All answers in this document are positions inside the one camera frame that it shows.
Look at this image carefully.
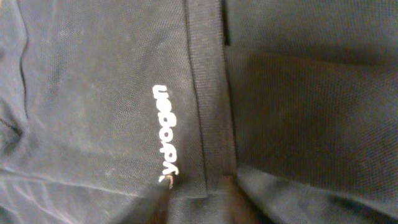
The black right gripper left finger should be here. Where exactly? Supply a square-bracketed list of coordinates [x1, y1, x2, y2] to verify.
[118, 174, 174, 224]

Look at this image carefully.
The black t-shirt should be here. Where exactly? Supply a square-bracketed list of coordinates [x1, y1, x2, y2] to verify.
[1, 1, 397, 223]

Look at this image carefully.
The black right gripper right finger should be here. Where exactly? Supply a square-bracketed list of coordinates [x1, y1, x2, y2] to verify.
[219, 175, 267, 224]

